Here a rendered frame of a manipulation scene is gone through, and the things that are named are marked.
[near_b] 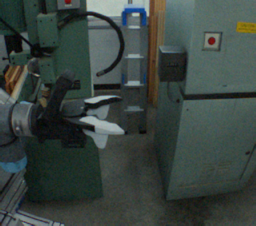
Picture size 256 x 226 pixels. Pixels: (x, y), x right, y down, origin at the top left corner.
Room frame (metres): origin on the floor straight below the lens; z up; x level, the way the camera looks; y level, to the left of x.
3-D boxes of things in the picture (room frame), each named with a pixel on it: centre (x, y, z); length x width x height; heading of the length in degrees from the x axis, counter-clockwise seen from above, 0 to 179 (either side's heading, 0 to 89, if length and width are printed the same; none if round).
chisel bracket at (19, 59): (1.23, 0.58, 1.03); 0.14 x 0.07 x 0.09; 99
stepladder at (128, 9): (1.92, -0.07, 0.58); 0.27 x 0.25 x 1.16; 2
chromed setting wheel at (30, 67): (1.12, 0.45, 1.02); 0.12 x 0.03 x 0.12; 99
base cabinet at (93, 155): (1.24, 0.48, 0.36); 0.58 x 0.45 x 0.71; 99
